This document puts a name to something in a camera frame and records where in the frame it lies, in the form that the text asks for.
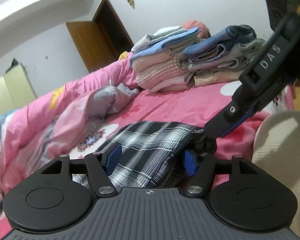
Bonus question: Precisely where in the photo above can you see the black white plaid pants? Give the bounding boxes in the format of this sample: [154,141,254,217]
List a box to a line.
[70,121,217,190]

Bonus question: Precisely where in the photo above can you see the folded blue grey clothes stack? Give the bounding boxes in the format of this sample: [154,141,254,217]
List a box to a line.
[183,25,266,87]

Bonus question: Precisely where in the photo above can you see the white bed sheet edge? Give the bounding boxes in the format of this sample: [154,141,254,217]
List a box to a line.
[252,111,300,237]

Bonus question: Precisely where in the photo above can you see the pink floral bed blanket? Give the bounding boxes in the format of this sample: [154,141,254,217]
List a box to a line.
[0,80,296,240]

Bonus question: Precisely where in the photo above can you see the pink blue patterned duvet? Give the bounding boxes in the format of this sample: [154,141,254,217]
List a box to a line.
[0,52,137,201]

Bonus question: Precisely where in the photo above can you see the beige blue folded bedding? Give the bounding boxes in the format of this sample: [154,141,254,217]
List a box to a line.
[130,27,200,89]

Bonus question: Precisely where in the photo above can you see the brown wooden door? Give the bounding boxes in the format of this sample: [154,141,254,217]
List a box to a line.
[66,0,134,72]

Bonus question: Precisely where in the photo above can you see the pale yellow wardrobe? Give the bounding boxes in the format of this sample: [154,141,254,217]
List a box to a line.
[0,59,37,117]

